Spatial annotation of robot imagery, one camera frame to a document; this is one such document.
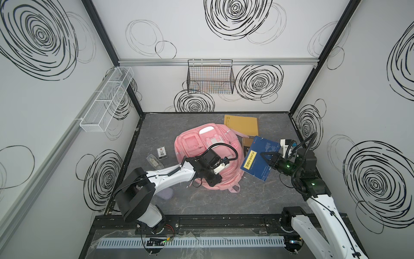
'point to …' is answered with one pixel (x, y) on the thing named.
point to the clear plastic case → (156, 163)
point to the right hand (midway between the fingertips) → (259, 156)
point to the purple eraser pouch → (167, 193)
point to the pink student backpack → (194, 140)
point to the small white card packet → (161, 152)
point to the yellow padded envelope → (248, 125)
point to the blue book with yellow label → (254, 163)
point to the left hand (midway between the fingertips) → (219, 177)
